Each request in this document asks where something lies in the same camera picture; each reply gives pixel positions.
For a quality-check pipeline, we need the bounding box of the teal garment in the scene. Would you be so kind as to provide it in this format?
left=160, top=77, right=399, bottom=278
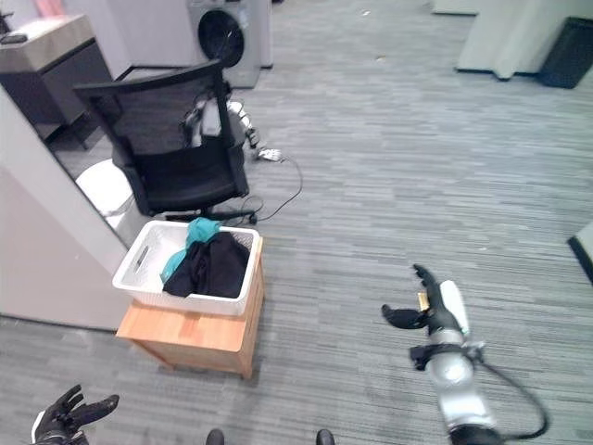
left=159, top=217, right=221, bottom=285

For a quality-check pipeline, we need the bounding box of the white robot leaning behind chair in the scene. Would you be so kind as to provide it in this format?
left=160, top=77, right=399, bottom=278
left=181, top=81, right=260, bottom=161

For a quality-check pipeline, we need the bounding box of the black woven bin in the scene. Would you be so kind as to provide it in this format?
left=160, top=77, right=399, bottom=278
left=538, top=16, right=593, bottom=90

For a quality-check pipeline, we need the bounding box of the grey wooden desk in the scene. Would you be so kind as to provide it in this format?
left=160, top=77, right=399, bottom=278
left=0, top=13, right=114, bottom=150

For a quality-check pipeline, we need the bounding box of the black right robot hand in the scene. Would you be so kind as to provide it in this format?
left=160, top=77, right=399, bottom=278
left=381, top=263, right=470, bottom=339

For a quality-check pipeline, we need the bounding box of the white partition panel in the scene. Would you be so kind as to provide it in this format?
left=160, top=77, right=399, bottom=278
left=454, top=0, right=593, bottom=81

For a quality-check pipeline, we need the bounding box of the white round stool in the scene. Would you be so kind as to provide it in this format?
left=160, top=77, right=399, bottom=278
left=75, top=159, right=136, bottom=218

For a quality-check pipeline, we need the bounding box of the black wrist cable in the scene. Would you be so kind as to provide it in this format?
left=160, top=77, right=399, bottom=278
left=463, top=340, right=550, bottom=441

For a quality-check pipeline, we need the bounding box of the black garment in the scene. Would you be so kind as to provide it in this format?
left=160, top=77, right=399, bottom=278
left=162, top=231, right=252, bottom=299

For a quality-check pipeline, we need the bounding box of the dark furniture corner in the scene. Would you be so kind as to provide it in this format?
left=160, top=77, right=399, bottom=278
left=567, top=235, right=593, bottom=285

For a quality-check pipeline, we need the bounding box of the black mesh office chair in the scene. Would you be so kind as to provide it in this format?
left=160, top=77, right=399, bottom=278
left=73, top=58, right=257, bottom=223

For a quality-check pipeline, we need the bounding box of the silver front-load washing machine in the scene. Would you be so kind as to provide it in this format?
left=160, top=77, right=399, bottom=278
left=185, top=0, right=262, bottom=90

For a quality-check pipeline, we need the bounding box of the white plastic laundry basket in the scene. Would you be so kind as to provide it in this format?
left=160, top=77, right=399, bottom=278
left=111, top=219, right=261, bottom=317

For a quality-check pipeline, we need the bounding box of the wooden side table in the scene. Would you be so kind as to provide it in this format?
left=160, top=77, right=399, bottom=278
left=115, top=235, right=265, bottom=379

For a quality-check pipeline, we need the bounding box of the black power cable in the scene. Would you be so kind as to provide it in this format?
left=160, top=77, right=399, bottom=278
left=240, top=156, right=304, bottom=223

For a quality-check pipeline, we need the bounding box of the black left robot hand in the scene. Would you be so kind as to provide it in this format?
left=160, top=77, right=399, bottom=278
left=30, top=384, right=120, bottom=445

